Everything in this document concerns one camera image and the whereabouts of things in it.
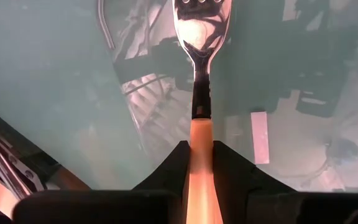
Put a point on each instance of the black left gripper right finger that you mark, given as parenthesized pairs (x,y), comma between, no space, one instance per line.
(259,205)

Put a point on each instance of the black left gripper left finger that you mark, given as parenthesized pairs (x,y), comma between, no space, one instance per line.
(120,208)

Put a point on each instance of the clear plastic bin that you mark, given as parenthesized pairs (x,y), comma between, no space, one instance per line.
(291,46)

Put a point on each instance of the green table mat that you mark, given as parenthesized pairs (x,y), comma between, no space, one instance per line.
(42,62)

